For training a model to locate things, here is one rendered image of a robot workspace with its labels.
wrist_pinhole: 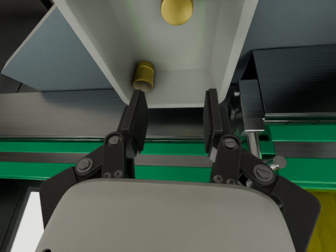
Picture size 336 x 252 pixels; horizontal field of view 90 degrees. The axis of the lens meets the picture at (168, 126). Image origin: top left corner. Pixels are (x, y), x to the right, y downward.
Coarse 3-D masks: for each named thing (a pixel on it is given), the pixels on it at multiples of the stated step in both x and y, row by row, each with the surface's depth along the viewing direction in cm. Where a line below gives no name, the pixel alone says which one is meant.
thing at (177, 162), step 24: (0, 144) 41; (24, 144) 40; (48, 144) 39; (72, 144) 38; (96, 144) 38; (144, 144) 36; (168, 144) 35; (192, 144) 35; (0, 168) 38; (24, 168) 37; (48, 168) 37; (144, 168) 34; (168, 168) 33; (192, 168) 33
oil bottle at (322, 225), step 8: (312, 192) 30; (320, 192) 30; (328, 192) 30; (320, 200) 30; (328, 200) 29; (328, 208) 29; (320, 216) 29; (328, 216) 29; (320, 224) 28; (328, 224) 28; (320, 232) 28; (328, 232) 28; (320, 240) 28; (328, 240) 27; (328, 248) 27
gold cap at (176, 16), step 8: (168, 0) 16; (176, 0) 16; (184, 0) 16; (192, 0) 17; (160, 8) 17; (168, 8) 17; (176, 8) 17; (184, 8) 17; (192, 8) 17; (168, 16) 18; (176, 16) 18; (184, 16) 18; (176, 24) 19
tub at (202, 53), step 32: (64, 0) 14; (96, 0) 19; (128, 0) 21; (160, 0) 21; (224, 0) 19; (256, 0) 14; (96, 32) 19; (128, 32) 25; (160, 32) 25; (192, 32) 24; (224, 32) 20; (128, 64) 28; (160, 64) 31; (192, 64) 30; (224, 64) 21; (128, 96) 29; (160, 96) 30; (192, 96) 30; (224, 96) 26
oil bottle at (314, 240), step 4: (316, 232) 28; (312, 236) 27; (316, 236) 27; (312, 240) 27; (316, 240) 27; (308, 244) 27; (312, 244) 27; (316, 244) 27; (308, 248) 27; (312, 248) 27; (316, 248) 27; (320, 248) 27
